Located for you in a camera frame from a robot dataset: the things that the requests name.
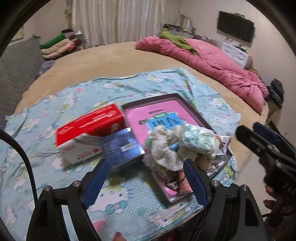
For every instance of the oval mirror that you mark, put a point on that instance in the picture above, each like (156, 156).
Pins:
(185, 22)

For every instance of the beige plush bear with crown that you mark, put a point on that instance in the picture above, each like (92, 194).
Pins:
(203, 162)

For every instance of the black wall television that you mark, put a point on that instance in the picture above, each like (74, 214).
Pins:
(235, 25)

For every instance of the white fluffy cloth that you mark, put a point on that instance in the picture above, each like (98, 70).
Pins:
(166, 153)

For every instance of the black bag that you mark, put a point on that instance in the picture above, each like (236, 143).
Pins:
(276, 92)

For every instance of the white drawer cabinet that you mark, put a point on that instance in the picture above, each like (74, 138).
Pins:
(235, 53)

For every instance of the red and white tissue box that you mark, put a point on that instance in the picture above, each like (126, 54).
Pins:
(92, 120)

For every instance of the pink quilt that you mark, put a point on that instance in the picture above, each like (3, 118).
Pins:
(219, 64)

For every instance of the bed with tan sheet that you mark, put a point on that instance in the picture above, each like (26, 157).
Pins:
(104, 58)

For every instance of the white plastic packet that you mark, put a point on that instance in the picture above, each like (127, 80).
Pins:
(224, 143)

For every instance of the dark blue box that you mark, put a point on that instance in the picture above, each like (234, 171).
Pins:
(120, 148)

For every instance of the leopard print scrunchie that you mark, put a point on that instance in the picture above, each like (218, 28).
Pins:
(173, 183)

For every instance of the brown tray box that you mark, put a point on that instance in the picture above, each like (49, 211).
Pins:
(148, 102)

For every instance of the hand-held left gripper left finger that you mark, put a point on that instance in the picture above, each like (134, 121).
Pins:
(97, 180)

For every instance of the cluttered dresser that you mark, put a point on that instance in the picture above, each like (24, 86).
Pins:
(171, 27)

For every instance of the white curtain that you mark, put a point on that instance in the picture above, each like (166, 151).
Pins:
(127, 18)

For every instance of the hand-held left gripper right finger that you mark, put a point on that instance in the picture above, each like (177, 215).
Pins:
(196, 183)

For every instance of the pink book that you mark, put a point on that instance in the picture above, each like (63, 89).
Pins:
(136, 115)

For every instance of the light blue cartoon printed blanket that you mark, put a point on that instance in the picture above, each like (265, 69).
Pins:
(69, 97)

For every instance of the person's right hand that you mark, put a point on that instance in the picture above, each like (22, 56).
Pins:
(269, 204)

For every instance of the green cloth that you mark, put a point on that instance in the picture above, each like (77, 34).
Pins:
(175, 39)

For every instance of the dark floral cushion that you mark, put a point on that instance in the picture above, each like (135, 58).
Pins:
(46, 67)

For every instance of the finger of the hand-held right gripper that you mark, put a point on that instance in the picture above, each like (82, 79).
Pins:
(266, 132)
(252, 141)

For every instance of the pile of folded clothes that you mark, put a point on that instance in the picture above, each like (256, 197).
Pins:
(57, 46)

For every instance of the large green printed tissue packet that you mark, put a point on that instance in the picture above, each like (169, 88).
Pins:
(198, 139)

